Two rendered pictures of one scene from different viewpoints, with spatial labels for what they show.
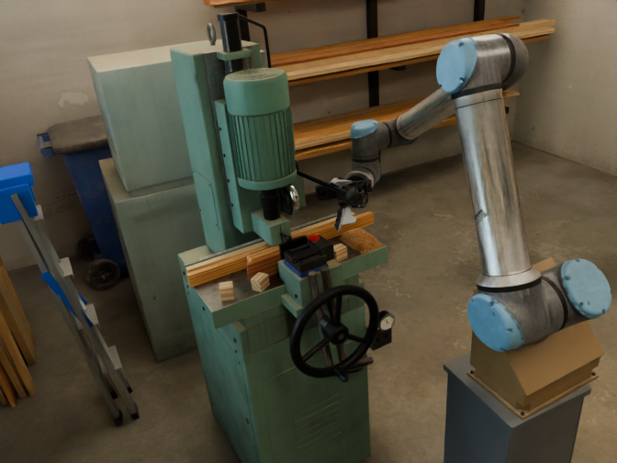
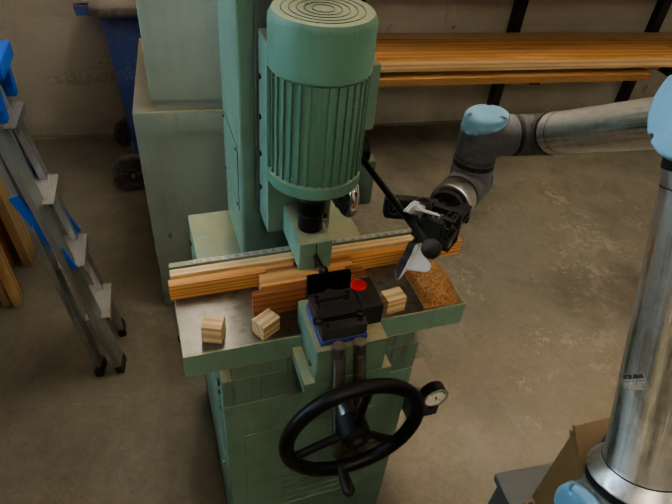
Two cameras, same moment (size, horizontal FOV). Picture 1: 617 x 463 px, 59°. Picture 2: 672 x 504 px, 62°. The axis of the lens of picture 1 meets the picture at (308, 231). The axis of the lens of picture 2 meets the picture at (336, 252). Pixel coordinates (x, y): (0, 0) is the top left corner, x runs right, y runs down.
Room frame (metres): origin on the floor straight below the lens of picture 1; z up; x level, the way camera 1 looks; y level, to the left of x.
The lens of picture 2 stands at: (0.62, -0.05, 1.75)
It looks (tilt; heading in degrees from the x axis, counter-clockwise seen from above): 40 degrees down; 6
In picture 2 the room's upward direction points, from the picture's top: 6 degrees clockwise
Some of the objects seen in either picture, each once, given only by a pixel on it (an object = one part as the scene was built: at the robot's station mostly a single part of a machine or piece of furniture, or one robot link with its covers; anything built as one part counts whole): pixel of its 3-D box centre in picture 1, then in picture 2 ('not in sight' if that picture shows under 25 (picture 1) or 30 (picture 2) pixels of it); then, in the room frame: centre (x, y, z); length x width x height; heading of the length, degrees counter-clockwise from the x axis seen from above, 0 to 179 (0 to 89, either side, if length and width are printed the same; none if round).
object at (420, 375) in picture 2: (372, 328); (415, 388); (1.51, -0.19, 0.58); 0.12 x 0.08 x 0.08; 28
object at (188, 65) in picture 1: (229, 155); (276, 107); (1.77, 0.24, 1.16); 0.22 x 0.22 x 0.72; 28
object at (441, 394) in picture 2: (384, 321); (432, 394); (1.45, -0.22, 0.65); 0.06 x 0.04 x 0.08; 118
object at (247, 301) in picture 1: (297, 276); (325, 318); (1.43, 0.05, 0.87); 0.61 x 0.30 x 0.06; 118
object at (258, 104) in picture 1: (261, 129); (317, 100); (1.52, 0.11, 1.32); 0.18 x 0.18 x 0.31
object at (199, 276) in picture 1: (287, 246); (325, 265); (1.54, 0.07, 0.92); 0.67 x 0.02 x 0.04; 118
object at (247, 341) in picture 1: (265, 277); (291, 284); (1.63, 0.16, 0.76); 0.57 x 0.45 x 0.09; 28
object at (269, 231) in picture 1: (271, 227); (307, 237); (1.54, 0.11, 0.99); 0.14 x 0.07 x 0.09; 28
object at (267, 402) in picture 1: (277, 367); (287, 381); (1.62, 0.16, 0.36); 0.58 x 0.45 x 0.71; 28
